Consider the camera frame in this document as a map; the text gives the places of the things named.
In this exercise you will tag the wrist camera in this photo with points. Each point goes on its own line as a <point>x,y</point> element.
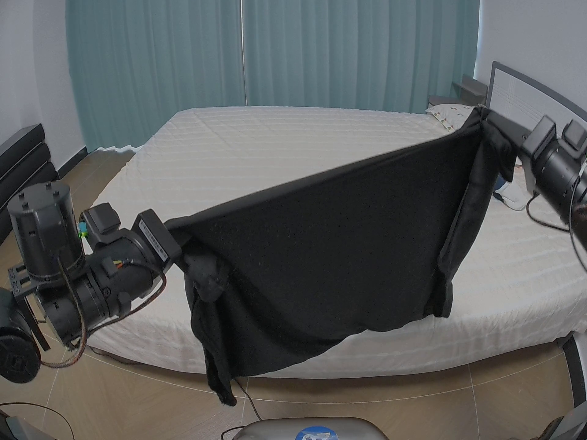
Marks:
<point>575,135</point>
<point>103,222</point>

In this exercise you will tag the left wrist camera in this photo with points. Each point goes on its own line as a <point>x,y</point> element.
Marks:
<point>103,222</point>

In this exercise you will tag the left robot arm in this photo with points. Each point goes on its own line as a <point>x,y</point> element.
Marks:
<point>41,232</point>

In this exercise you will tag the bed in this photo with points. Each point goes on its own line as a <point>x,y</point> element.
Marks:
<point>275,154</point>

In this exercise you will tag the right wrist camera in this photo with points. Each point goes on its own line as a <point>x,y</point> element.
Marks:
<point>575,135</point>

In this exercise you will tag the black T-shirt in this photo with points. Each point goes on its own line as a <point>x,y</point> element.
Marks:
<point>321,255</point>

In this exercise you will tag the white printed pillow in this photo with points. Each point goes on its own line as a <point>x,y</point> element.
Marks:
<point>451,113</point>

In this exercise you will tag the blue-green curtain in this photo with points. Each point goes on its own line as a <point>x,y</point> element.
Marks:
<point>156,53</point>
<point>357,39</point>

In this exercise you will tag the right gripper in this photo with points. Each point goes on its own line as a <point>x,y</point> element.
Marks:
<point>559,172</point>

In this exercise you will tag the grey bedside table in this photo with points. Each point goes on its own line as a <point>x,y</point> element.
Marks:
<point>470,87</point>

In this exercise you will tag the pile of clothes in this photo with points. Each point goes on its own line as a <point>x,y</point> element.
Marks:
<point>509,190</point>

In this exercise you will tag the black chest of drawers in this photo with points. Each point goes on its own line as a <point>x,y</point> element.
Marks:
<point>23,163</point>

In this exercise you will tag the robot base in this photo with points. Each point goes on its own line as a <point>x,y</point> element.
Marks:
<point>312,429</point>

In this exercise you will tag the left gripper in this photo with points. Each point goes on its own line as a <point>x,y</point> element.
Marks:
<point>137,264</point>

